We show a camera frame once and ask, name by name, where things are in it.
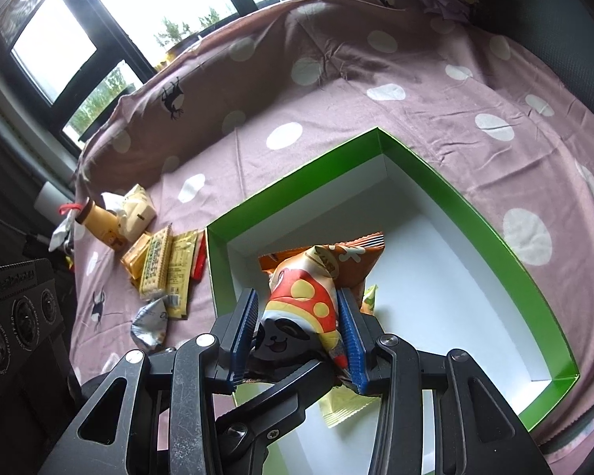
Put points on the white crumpled tissue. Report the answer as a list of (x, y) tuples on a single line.
[(61, 232)]

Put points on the yellow-green snack packet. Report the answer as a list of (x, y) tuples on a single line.
[(346, 408)]

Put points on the black-framed window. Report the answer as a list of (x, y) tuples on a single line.
[(128, 5)]

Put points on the pink polka-dot bedsheet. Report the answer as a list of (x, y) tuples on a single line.
[(326, 104)]

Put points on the orange snack packet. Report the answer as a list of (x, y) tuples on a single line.
[(361, 262)]

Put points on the yellow flat snack packet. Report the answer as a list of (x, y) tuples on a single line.
[(180, 277)]

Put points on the yellow-green cracker packet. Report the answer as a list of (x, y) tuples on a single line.
[(156, 264)]

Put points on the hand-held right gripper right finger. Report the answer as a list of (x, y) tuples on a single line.
[(352, 349)]

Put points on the white packet with red edge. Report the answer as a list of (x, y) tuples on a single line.
[(199, 257)]

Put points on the silver crumpled snack packet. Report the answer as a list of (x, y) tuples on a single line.
[(151, 326)]

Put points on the green cardboard box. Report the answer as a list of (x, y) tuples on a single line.
[(475, 217)]

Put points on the mushroom print snack bag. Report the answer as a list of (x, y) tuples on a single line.
[(302, 302)]

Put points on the yellow bear print bottle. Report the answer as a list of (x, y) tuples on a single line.
[(101, 225)]

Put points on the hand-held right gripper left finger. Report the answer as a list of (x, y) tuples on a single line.
[(243, 337)]

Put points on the beige tissue pack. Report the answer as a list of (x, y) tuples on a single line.
[(136, 210)]

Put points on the grey bottle with red loop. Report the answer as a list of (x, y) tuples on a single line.
[(49, 198)]

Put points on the orange-yellow biscuit packet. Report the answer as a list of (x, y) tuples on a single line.
[(137, 253)]

